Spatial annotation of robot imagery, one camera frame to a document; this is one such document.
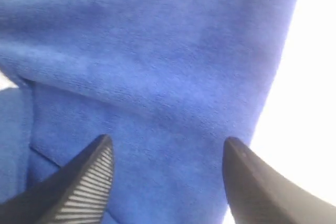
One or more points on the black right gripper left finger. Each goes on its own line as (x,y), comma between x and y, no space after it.
(77,193)

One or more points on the blue microfiber towel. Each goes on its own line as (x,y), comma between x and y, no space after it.
(168,80)

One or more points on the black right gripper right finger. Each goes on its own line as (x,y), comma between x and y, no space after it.
(256,193)

